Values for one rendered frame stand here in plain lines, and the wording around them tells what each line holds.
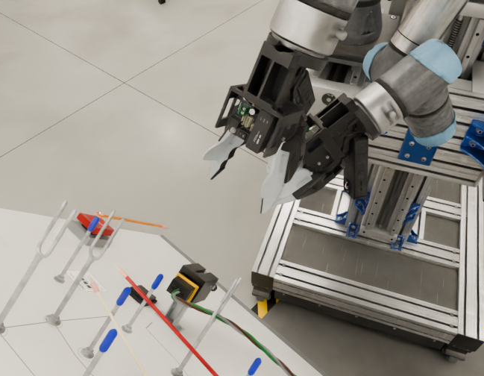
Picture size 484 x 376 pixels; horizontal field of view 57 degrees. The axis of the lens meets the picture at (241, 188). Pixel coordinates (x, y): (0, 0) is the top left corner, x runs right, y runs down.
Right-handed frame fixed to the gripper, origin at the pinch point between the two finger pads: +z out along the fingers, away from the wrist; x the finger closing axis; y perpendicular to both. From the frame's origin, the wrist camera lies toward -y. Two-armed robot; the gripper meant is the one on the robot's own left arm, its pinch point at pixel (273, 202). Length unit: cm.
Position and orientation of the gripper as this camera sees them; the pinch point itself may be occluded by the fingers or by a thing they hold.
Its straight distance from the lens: 75.6
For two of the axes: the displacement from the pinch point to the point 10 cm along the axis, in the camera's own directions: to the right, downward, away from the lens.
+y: -6.0, -6.4, -4.8
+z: -7.8, 6.1, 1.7
